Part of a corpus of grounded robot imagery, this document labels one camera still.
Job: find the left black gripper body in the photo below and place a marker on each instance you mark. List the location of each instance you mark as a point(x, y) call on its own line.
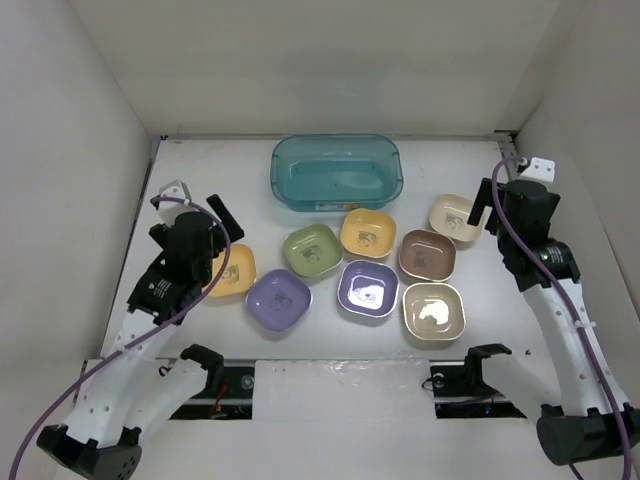
point(219, 243)

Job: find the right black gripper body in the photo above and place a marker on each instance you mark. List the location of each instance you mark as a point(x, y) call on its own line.
point(491, 225)

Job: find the cream plate with panda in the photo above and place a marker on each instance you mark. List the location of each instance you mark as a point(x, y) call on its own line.
point(448, 215)

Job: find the yellow plate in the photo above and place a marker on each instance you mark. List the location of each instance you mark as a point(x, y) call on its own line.
point(368, 233)
point(239, 275)

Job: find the green plate with panda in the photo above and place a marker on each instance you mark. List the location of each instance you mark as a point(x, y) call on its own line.
point(313, 250)

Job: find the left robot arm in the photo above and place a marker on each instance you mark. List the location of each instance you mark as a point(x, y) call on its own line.
point(115, 414)

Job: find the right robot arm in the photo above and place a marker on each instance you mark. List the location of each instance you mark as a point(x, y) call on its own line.
point(589, 417)

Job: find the teal plastic bin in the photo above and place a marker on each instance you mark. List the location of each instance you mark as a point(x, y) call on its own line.
point(336, 172)

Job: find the light purple plate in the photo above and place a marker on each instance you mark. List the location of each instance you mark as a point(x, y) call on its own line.
point(278, 300)

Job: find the brown plate with panda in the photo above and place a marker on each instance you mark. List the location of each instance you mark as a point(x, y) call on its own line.
point(427, 255)

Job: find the beige plate front right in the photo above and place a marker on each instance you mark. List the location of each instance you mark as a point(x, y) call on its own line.
point(433, 312)

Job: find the dark purple plate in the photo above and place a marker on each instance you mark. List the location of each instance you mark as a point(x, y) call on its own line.
point(368, 288)

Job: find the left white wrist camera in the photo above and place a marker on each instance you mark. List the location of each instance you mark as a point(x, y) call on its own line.
point(175, 200)

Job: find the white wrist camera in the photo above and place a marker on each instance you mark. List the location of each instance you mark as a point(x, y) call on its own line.
point(536, 169)
point(175, 200)

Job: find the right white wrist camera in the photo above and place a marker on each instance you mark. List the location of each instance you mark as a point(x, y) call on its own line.
point(536, 169)

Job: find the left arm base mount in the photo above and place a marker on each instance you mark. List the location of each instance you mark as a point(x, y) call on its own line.
point(227, 397)

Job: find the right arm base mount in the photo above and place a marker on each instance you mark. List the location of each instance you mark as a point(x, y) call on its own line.
point(457, 397)

